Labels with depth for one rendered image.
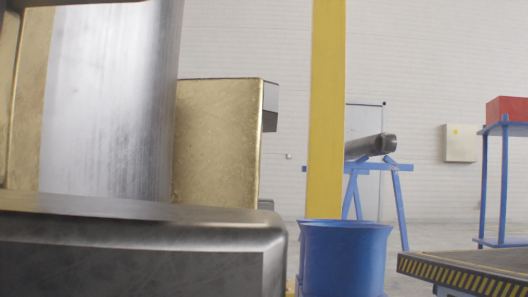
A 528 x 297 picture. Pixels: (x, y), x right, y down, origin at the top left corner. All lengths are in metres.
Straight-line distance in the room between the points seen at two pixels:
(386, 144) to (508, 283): 3.84
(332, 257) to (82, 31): 1.62
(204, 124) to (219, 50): 10.96
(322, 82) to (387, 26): 8.82
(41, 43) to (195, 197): 0.21
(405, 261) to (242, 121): 1.12
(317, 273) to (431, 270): 0.60
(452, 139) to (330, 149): 8.62
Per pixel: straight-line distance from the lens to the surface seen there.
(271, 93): 0.39
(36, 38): 0.20
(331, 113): 2.84
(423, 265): 1.37
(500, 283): 1.07
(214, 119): 0.38
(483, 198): 3.51
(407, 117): 11.37
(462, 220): 11.58
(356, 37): 11.48
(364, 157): 5.08
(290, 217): 11.00
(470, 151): 11.46
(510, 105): 3.19
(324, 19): 2.93
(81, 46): 0.25
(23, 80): 0.19
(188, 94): 0.39
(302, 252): 2.21
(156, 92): 0.28
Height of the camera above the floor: 0.46
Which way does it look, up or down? 5 degrees up
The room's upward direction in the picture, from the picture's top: 2 degrees clockwise
